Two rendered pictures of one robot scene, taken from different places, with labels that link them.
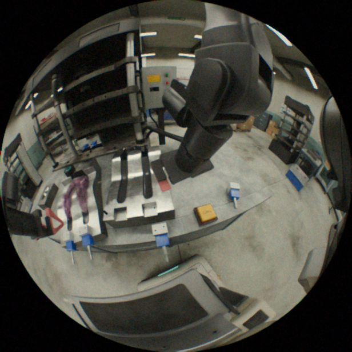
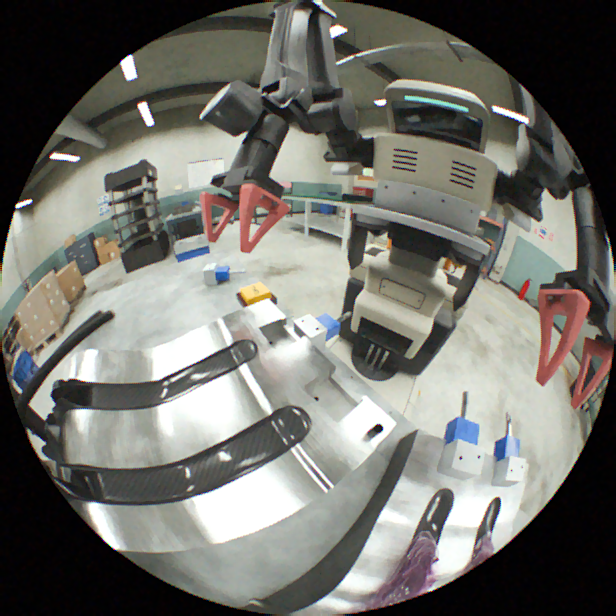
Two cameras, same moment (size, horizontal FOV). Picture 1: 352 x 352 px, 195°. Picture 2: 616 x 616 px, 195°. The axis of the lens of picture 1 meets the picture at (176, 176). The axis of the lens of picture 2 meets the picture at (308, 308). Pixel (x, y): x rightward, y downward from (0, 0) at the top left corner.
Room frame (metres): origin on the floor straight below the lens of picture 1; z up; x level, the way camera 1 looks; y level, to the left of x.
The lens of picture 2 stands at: (0.20, 0.26, 1.06)
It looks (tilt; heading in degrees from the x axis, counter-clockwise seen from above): 38 degrees down; 246
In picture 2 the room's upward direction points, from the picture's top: 3 degrees clockwise
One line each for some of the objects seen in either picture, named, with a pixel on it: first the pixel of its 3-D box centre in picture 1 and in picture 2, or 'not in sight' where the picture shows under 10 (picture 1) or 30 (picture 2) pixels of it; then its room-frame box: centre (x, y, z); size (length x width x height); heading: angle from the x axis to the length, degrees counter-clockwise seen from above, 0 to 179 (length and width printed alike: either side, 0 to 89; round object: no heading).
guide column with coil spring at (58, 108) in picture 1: (65, 132); not in sight; (0.70, 1.07, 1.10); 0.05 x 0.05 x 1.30
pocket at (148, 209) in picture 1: (150, 210); (282, 341); (0.16, 0.09, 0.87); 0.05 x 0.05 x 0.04; 14
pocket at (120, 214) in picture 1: (122, 215); (333, 398); (0.13, 0.20, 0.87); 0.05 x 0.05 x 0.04; 14
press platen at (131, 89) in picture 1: (91, 109); not in sight; (1.08, 0.97, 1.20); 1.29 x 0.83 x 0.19; 104
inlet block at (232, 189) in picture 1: (234, 196); (226, 272); (0.24, -0.28, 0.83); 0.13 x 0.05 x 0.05; 167
